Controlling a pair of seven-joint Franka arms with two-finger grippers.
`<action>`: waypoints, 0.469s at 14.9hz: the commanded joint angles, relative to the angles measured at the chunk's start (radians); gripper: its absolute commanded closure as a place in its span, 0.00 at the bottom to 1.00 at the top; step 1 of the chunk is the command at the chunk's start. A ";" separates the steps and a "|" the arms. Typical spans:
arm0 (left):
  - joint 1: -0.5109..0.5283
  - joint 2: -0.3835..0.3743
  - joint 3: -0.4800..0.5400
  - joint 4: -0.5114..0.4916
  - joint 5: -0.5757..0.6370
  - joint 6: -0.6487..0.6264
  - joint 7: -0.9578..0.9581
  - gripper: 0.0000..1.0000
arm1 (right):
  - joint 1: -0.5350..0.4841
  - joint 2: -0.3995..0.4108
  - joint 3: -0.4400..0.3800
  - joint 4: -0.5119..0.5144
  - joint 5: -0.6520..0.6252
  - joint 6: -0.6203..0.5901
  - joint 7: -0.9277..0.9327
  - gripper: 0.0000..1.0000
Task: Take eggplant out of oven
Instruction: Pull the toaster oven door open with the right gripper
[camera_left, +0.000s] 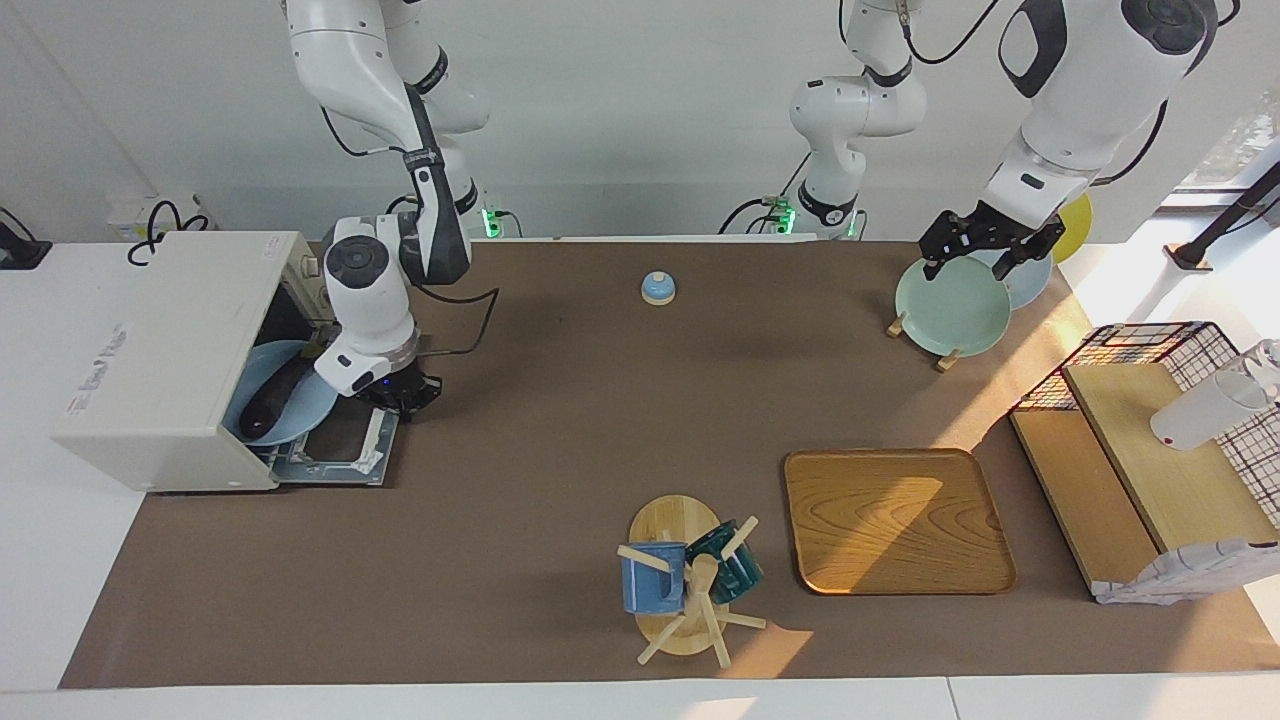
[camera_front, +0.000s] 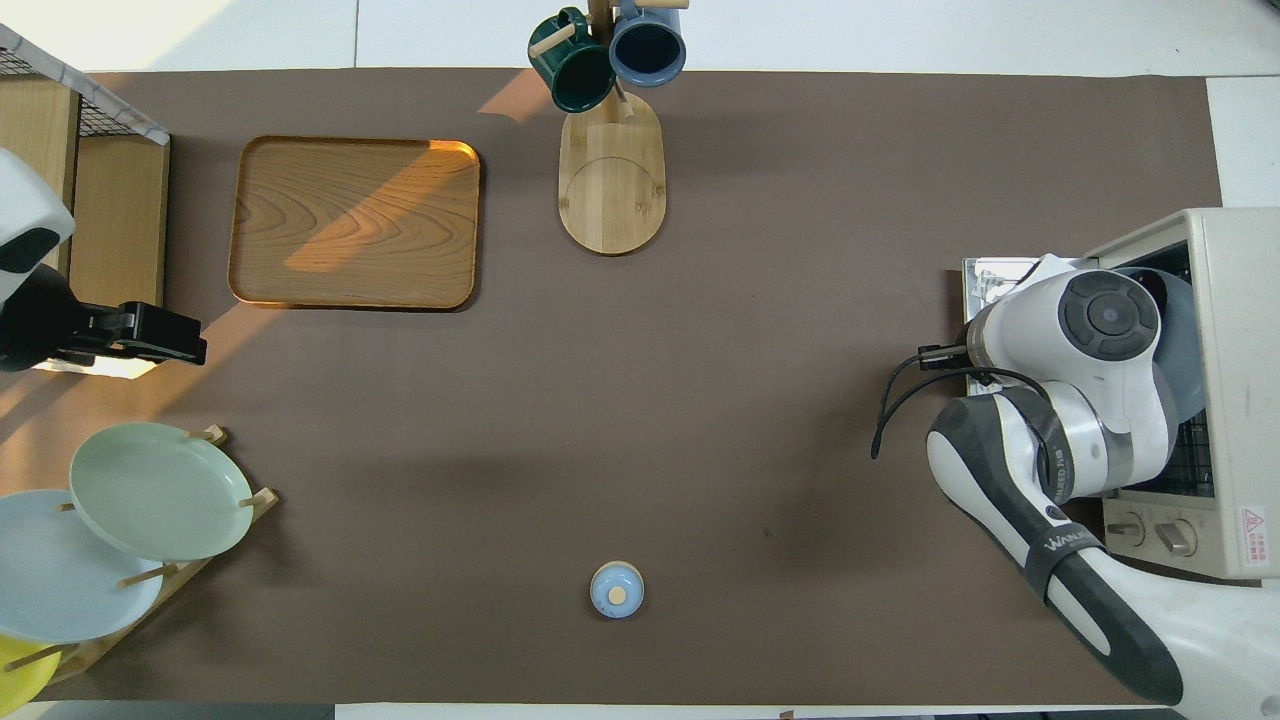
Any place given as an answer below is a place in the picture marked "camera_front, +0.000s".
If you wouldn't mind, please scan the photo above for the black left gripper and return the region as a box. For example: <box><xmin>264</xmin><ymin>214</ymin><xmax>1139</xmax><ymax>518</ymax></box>
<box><xmin>0</xmin><ymin>265</ymin><xmax>208</xmax><ymax>373</ymax></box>

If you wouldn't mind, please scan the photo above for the glass oven door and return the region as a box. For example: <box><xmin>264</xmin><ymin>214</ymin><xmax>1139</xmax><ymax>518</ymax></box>
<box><xmin>962</xmin><ymin>255</ymin><xmax>1051</xmax><ymax>399</ymax></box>

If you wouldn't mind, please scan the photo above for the blue serving plate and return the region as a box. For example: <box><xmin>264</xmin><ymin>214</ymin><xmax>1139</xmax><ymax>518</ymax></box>
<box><xmin>1115</xmin><ymin>265</ymin><xmax>1207</xmax><ymax>426</ymax></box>

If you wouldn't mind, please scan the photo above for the white toaster oven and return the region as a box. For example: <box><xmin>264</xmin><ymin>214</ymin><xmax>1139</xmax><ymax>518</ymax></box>
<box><xmin>962</xmin><ymin>207</ymin><xmax>1280</xmax><ymax>581</ymax></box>

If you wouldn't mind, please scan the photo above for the wooden step shelf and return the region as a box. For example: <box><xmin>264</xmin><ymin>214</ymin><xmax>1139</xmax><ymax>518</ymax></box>
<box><xmin>0</xmin><ymin>75</ymin><xmax>171</xmax><ymax>311</ymax></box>

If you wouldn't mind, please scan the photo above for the pale green plate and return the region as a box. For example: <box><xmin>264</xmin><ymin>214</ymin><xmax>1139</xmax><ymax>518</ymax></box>
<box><xmin>69</xmin><ymin>421</ymin><xmax>255</xmax><ymax>563</ymax></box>

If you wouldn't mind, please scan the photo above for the light blue racked plate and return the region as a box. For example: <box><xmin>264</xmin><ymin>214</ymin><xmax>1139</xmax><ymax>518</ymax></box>
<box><xmin>0</xmin><ymin>489</ymin><xmax>166</xmax><ymax>645</ymax></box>

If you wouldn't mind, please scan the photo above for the wooden plate rack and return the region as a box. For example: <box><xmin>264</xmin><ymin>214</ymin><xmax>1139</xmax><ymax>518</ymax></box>
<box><xmin>0</xmin><ymin>425</ymin><xmax>280</xmax><ymax>686</ymax></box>

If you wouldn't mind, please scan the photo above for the wooden tray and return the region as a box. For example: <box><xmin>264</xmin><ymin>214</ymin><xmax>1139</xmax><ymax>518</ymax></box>
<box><xmin>227</xmin><ymin>135</ymin><xmax>482</xmax><ymax>312</ymax></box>

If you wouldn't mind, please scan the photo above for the yellow plate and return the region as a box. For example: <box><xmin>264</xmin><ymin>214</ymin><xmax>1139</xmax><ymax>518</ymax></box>
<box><xmin>0</xmin><ymin>633</ymin><xmax>63</xmax><ymax>713</ymax></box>

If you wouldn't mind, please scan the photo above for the wooden mug tree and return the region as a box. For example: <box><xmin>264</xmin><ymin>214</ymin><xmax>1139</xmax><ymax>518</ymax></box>
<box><xmin>528</xmin><ymin>0</ymin><xmax>691</xmax><ymax>257</ymax></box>

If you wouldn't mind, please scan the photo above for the dark green mug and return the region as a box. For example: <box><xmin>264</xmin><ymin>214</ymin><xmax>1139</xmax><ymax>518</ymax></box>
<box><xmin>528</xmin><ymin>8</ymin><xmax>617</xmax><ymax>114</ymax></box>

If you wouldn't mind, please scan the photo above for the brown table mat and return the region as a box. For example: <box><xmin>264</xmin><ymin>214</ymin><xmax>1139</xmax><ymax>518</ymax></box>
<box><xmin>0</xmin><ymin>68</ymin><xmax>1223</xmax><ymax>706</ymax></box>

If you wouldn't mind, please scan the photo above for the blue mug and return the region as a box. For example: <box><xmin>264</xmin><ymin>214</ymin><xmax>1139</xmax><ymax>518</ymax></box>
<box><xmin>609</xmin><ymin>0</ymin><xmax>688</xmax><ymax>88</ymax></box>

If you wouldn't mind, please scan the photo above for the black wire basket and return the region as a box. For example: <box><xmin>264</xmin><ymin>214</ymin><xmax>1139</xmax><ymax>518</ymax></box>
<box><xmin>0</xmin><ymin>45</ymin><xmax>113</xmax><ymax>141</ymax></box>

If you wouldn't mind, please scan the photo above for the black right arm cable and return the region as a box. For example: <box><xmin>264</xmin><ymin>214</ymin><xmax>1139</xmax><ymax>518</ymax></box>
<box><xmin>870</xmin><ymin>343</ymin><xmax>1051</xmax><ymax>461</ymax></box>

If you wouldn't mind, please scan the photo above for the metal oven wire rack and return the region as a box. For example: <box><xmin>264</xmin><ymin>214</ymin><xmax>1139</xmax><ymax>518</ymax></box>
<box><xmin>1150</xmin><ymin>415</ymin><xmax>1216</xmax><ymax>498</ymax></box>

